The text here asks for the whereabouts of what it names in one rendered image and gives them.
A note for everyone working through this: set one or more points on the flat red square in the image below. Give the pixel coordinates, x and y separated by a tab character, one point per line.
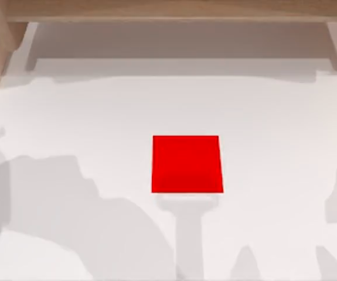
187	164

